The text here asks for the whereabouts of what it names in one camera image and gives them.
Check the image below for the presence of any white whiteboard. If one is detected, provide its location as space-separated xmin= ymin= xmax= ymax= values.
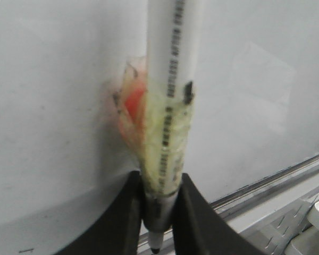
xmin=0 ymin=1 xmax=319 ymax=254

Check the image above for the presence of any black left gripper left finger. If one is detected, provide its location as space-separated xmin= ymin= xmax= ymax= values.
xmin=57 ymin=171 xmax=143 ymax=254

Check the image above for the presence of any white whiteboard marker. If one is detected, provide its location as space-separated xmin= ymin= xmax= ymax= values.
xmin=141 ymin=1 xmax=204 ymax=254

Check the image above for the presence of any red round magnet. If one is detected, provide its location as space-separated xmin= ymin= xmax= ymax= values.
xmin=124 ymin=88 xmax=146 ymax=125

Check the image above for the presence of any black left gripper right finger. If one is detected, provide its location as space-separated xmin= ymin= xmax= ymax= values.
xmin=172 ymin=173 xmax=261 ymax=255

